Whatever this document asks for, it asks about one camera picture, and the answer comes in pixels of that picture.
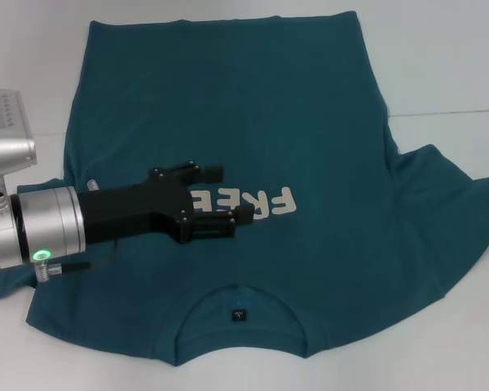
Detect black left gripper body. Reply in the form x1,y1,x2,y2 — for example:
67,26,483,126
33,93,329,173
77,167,196,245

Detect teal t-shirt with FREE print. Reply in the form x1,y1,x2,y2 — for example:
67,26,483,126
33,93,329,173
0,11,489,359

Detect left arm plug with cable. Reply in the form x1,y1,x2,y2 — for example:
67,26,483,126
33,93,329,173
35,239,118,282

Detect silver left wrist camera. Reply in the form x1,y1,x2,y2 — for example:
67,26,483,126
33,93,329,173
0,88,38,181

